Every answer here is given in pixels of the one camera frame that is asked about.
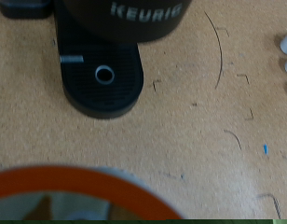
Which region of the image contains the black Keurig coffee machine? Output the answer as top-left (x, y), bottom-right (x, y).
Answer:
top-left (53, 0), bottom-right (193, 119)

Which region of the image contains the orange-rimmed coffee pod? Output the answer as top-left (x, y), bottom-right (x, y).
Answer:
top-left (0, 165), bottom-right (185, 220)

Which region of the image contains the clear water reservoir black lid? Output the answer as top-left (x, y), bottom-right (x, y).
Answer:
top-left (0, 0), bottom-right (55, 20)

